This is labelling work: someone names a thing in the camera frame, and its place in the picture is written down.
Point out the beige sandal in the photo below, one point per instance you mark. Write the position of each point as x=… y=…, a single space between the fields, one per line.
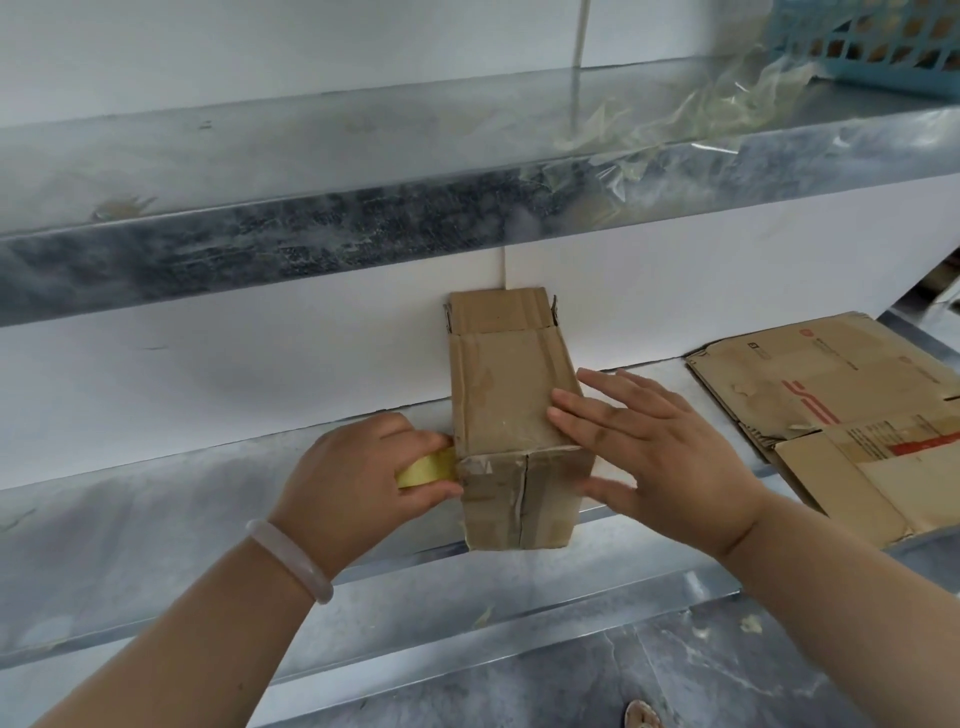
x=641 y=716

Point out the pile of assorted small items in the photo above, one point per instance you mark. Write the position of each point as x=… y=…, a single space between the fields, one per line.
x=877 y=49

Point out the large red-printed cardboard box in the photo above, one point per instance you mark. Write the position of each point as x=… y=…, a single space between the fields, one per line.
x=810 y=360

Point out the person's left hand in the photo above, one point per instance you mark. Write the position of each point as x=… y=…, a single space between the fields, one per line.
x=345 y=487

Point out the pile of clear tape scraps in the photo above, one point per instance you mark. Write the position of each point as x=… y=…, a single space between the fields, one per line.
x=675 y=120

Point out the blue plastic basket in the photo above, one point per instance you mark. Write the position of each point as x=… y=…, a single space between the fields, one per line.
x=885 y=71

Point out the yellow tape roll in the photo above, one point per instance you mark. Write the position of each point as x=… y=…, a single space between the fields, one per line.
x=427 y=469

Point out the person's right hand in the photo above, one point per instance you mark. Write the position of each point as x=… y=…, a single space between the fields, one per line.
x=675 y=465

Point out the small crumpled tape scrap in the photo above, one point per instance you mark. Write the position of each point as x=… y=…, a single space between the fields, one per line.
x=120 y=208

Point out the person's left forearm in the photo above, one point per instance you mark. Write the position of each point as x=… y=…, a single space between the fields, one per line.
x=187 y=652

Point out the person's right forearm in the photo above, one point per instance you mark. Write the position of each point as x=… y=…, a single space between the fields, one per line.
x=847 y=622

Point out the small labelled cardboard box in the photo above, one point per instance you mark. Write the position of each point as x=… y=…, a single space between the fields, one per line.
x=502 y=375

